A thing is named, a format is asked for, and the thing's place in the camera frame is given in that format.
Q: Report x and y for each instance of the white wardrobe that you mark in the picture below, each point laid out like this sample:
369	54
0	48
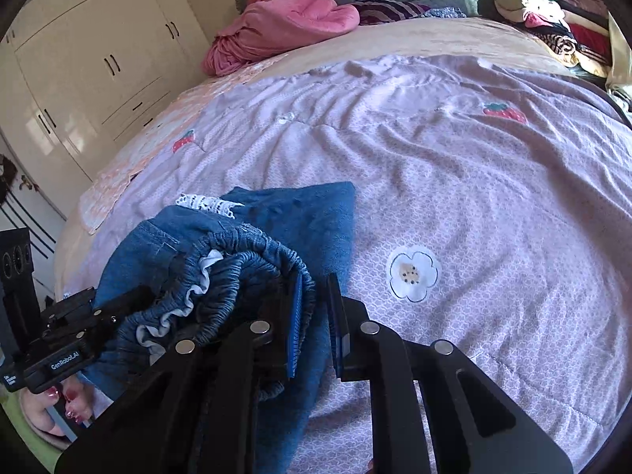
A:
74	59

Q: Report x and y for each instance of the pile of folded clothes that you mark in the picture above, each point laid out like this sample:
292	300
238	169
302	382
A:
543	15

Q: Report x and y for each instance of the black speaker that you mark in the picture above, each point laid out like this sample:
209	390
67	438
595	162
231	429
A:
17	266

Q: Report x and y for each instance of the person's left hand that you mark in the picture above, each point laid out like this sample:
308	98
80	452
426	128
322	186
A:
44	414

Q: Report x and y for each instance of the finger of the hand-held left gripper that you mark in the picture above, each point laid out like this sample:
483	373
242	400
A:
128	306

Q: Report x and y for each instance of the lilac printed quilt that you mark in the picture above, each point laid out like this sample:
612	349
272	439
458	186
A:
469	182

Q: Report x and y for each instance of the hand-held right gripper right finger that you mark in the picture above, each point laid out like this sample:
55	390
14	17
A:
336	328

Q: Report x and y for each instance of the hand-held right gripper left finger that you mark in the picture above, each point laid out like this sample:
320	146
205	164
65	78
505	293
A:
295	328

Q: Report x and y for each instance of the blue floral pillow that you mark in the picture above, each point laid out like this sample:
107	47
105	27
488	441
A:
444	13

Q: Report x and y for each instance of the green fleece-lined jacket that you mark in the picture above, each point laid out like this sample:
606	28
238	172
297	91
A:
27	452

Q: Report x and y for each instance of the tan bed sheet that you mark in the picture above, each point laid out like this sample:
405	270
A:
419	39

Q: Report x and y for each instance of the blue denim jeans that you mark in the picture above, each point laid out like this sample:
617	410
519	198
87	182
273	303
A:
306	217

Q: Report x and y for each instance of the cream cloth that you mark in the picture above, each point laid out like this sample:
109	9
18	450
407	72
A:
619	59

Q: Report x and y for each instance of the pink cloth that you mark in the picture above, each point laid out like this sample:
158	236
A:
276	24

